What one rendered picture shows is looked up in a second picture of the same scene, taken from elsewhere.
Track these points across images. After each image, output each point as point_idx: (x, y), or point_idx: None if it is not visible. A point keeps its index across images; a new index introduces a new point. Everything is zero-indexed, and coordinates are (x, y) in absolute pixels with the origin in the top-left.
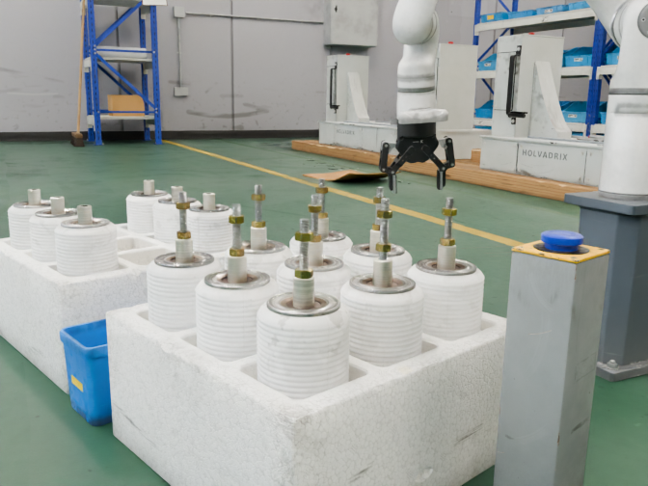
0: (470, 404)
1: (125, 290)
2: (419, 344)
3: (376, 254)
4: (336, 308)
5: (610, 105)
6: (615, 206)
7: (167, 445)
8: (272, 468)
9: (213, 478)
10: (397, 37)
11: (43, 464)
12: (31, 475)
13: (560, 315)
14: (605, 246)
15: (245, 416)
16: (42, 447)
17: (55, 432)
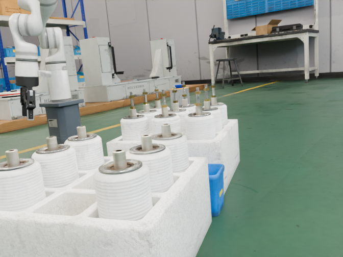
0: None
1: None
2: None
3: (155, 109)
4: None
5: (58, 67)
6: (78, 101)
7: (230, 166)
8: (237, 134)
9: (234, 156)
10: (38, 31)
11: (255, 198)
12: (262, 196)
13: (189, 99)
14: (76, 117)
15: (235, 128)
16: (249, 203)
17: (238, 207)
